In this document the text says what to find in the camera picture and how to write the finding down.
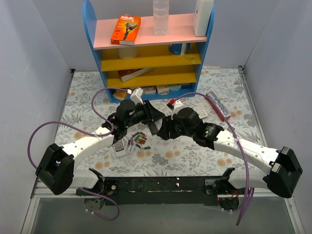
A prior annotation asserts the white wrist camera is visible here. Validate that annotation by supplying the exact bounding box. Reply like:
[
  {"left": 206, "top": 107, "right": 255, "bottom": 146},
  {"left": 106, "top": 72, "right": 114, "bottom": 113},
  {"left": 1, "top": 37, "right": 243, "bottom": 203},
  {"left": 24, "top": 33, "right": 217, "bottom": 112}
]
[
  {"left": 167, "top": 99, "right": 185, "bottom": 119},
  {"left": 130, "top": 88, "right": 144, "bottom": 104}
]

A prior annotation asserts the pale green small box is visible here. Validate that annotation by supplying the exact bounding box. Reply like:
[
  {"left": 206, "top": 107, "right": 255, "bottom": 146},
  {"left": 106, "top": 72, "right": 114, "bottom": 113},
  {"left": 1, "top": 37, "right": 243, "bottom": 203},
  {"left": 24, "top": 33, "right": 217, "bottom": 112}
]
[{"left": 169, "top": 84, "right": 181, "bottom": 92}]

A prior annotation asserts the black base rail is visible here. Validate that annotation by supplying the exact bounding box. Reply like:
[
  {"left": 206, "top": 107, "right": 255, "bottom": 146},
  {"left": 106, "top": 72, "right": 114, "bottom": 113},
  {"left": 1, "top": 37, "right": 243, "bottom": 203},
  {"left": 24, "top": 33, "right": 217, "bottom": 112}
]
[{"left": 75, "top": 175, "right": 247, "bottom": 208}]

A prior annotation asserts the white plastic bottle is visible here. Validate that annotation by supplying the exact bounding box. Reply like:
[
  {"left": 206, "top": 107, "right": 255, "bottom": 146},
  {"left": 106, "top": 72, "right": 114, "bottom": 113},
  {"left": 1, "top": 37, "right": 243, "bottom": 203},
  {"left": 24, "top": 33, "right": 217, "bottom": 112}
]
[{"left": 193, "top": 0, "right": 214, "bottom": 37}]

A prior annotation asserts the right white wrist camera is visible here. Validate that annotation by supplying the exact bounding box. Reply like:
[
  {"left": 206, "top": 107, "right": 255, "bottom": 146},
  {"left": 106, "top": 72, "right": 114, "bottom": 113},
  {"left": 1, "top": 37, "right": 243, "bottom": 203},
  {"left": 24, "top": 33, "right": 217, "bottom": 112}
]
[{"left": 167, "top": 99, "right": 185, "bottom": 119}]

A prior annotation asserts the white orange small box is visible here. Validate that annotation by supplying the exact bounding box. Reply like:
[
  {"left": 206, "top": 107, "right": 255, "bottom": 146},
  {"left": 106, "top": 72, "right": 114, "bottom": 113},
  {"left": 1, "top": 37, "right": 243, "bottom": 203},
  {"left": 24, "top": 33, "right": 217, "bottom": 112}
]
[{"left": 142, "top": 86, "right": 156, "bottom": 95}]

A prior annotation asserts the red toothpaste box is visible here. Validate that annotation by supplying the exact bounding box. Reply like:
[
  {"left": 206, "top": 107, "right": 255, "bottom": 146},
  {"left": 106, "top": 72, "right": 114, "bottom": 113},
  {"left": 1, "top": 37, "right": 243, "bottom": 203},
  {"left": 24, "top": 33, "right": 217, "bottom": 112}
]
[{"left": 206, "top": 91, "right": 231, "bottom": 121}]

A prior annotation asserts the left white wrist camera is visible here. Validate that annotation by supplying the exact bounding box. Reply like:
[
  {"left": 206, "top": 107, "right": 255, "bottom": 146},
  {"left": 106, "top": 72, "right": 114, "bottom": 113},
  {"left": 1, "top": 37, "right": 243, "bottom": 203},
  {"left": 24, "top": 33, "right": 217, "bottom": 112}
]
[{"left": 130, "top": 88, "right": 144, "bottom": 104}]

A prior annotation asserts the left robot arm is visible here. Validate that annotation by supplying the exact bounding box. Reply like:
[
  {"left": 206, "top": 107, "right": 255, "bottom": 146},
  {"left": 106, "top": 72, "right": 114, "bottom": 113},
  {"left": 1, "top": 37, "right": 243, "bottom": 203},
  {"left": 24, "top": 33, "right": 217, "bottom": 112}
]
[{"left": 36, "top": 99, "right": 165, "bottom": 195}]

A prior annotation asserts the grey white remote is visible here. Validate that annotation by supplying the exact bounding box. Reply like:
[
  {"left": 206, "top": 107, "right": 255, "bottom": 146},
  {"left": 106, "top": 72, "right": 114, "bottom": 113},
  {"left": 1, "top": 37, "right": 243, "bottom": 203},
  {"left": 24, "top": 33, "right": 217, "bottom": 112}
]
[{"left": 113, "top": 139, "right": 127, "bottom": 157}]

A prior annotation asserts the white yellow small box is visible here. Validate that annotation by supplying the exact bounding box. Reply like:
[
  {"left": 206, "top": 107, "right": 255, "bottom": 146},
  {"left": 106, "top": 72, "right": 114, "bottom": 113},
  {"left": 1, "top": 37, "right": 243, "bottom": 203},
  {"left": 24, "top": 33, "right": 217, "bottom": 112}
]
[{"left": 156, "top": 85, "right": 170, "bottom": 96}]

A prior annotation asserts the red white book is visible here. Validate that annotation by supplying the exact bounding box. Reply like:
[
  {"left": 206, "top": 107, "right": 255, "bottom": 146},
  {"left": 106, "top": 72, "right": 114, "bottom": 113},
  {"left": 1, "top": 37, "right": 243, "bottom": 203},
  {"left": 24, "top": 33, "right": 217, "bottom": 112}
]
[{"left": 117, "top": 68, "right": 154, "bottom": 82}]

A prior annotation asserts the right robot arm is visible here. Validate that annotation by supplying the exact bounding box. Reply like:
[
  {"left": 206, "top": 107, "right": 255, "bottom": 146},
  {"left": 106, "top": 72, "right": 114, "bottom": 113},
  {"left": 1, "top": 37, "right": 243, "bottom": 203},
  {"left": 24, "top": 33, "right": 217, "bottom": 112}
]
[{"left": 157, "top": 107, "right": 303, "bottom": 198}]

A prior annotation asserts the loose black battery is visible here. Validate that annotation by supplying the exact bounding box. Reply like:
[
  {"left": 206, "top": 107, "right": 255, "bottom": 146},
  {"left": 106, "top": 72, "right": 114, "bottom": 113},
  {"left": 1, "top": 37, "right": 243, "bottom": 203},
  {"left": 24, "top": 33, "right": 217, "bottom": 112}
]
[{"left": 136, "top": 144, "right": 151, "bottom": 150}]

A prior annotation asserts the pile of coloured batteries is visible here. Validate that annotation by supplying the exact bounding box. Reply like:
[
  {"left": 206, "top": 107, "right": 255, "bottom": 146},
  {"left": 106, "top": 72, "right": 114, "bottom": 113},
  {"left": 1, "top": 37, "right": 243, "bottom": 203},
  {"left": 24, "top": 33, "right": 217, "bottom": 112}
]
[{"left": 127, "top": 132, "right": 147, "bottom": 146}]

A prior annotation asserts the floral table mat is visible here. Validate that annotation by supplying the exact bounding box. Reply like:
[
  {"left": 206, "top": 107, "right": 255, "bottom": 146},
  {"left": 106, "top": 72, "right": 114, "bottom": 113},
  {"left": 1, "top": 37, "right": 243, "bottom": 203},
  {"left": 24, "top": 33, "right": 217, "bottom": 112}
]
[{"left": 55, "top": 68, "right": 264, "bottom": 176}]

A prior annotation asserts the clear plastic bottle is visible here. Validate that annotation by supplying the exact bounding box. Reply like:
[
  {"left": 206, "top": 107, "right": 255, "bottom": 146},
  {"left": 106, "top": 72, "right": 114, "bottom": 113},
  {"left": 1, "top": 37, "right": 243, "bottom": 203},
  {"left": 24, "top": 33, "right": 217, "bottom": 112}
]
[{"left": 153, "top": 0, "right": 170, "bottom": 36}]

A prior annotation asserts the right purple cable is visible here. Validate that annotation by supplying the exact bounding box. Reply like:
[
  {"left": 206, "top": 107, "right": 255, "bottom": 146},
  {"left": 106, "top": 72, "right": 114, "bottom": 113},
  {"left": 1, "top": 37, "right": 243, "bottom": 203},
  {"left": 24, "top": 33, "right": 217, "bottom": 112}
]
[{"left": 174, "top": 92, "right": 255, "bottom": 226}]

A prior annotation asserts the black slim remote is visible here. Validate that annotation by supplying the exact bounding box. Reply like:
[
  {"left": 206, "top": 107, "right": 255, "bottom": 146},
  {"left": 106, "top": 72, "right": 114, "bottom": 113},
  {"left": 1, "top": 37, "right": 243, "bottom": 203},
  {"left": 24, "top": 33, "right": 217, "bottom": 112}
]
[{"left": 148, "top": 122, "right": 158, "bottom": 135}]

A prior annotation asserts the small white remote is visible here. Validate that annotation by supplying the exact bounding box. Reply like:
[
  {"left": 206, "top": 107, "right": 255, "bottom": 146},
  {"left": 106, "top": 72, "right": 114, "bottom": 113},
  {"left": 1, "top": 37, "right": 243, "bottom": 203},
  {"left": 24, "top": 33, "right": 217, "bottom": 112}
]
[{"left": 155, "top": 118, "right": 163, "bottom": 131}]

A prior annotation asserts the blue wooden shelf unit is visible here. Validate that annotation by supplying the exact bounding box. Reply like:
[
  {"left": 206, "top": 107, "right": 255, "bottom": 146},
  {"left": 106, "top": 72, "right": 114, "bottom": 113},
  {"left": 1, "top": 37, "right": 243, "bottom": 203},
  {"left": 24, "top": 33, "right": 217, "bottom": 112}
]
[{"left": 82, "top": 0, "right": 215, "bottom": 103}]

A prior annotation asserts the white air conditioner remote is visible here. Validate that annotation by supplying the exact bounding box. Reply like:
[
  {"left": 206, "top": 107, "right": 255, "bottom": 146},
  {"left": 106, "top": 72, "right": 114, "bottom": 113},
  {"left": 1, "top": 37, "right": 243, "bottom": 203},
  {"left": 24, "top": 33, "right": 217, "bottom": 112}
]
[{"left": 197, "top": 110, "right": 208, "bottom": 119}]

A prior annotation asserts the blue white tin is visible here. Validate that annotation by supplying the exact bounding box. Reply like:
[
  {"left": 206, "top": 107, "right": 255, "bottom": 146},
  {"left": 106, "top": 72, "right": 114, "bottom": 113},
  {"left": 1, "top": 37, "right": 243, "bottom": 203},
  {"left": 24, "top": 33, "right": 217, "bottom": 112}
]
[{"left": 168, "top": 43, "right": 191, "bottom": 56}]

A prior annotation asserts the yellow soap box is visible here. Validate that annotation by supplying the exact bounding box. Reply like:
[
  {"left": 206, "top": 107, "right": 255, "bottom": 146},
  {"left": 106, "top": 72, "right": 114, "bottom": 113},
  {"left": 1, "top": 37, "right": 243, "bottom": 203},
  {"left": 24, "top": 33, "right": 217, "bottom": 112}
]
[{"left": 113, "top": 90, "right": 128, "bottom": 100}]

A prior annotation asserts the orange razor box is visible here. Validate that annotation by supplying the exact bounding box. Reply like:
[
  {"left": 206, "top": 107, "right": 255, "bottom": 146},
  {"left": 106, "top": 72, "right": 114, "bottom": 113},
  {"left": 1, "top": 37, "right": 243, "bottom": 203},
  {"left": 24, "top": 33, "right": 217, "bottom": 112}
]
[{"left": 111, "top": 15, "right": 141, "bottom": 45}]

